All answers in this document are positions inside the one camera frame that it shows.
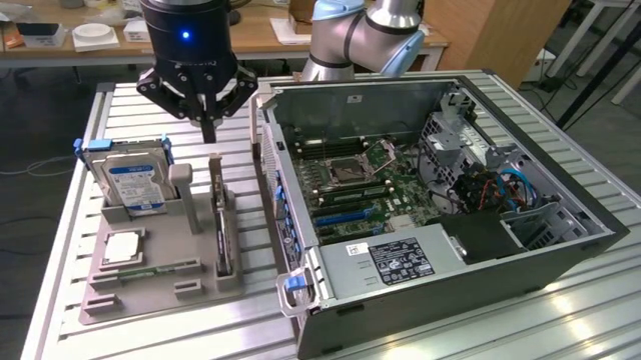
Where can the thin metal locking lever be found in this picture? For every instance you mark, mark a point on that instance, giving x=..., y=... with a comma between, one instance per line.
x=326, y=146

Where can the long black expansion slot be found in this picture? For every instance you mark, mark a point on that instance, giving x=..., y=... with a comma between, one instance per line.
x=336, y=210

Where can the grey cup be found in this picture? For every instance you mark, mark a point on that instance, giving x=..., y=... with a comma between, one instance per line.
x=70, y=3

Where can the orange object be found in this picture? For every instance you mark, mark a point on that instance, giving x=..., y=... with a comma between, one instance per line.
x=12, y=39

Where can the silver metal disk bay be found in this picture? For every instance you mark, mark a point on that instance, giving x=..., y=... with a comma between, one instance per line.
x=450, y=142
x=545, y=225

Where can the black power adapter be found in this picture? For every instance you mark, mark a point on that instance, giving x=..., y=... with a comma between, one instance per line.
x=551, y=84

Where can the white paper stack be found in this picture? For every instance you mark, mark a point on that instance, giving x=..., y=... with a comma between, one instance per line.
x=290, y=32

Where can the grey power supply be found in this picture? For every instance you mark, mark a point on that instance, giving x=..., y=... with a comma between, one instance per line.
x=401, y=258

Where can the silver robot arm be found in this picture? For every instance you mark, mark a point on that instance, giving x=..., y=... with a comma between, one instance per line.
x=345, y=41

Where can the black pc case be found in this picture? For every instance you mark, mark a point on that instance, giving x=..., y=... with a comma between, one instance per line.
x=450, y=311

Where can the silver cpu chip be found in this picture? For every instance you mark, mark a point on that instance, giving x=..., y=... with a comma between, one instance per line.
x=122, y=247

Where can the wooden desk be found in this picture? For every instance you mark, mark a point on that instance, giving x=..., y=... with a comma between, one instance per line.
x=261, y=41

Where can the green gpu with black cooler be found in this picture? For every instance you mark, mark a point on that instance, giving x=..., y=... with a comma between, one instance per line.
x=221, y=232

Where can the white table frame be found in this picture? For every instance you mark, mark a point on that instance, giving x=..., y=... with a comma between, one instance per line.
x=627, y=88

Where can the brown cardboard box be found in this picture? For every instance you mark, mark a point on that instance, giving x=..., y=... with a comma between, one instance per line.
x=302, y=9

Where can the metal socket cover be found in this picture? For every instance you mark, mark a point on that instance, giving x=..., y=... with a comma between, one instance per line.
x=384, y=157

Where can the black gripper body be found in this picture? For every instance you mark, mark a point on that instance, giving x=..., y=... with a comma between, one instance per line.
x=190, y=56

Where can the hard disk with blue carrier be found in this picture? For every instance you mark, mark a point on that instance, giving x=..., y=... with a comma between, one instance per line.
x=133, y=183

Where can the grey parts rack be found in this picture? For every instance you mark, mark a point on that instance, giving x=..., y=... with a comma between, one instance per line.
x=165, y=292

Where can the blue case latch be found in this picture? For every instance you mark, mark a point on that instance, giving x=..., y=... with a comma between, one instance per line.
x=293, y=283

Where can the green motherboard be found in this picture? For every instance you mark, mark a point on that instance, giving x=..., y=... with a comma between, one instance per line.
x=396, y=195

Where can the green ram stick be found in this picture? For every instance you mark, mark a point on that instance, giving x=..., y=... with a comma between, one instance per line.
x=145, y=270
x=356, y=195

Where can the wooden cabinet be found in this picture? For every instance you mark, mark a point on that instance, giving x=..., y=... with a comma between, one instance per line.
x=510, y=37

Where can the white round dish on box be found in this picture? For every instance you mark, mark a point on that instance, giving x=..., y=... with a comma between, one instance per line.
x=95, y=37

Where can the white box with black lid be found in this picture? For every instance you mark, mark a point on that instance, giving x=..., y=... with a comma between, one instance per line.
x=40, y=35

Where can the small white box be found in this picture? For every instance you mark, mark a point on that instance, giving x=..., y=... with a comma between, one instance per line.
x=135, y=32

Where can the blue expansion slot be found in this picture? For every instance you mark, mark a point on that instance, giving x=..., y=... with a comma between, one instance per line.
x=345, y=218

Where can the cpu socket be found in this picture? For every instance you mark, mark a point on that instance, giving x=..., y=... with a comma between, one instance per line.
x=348, y=172

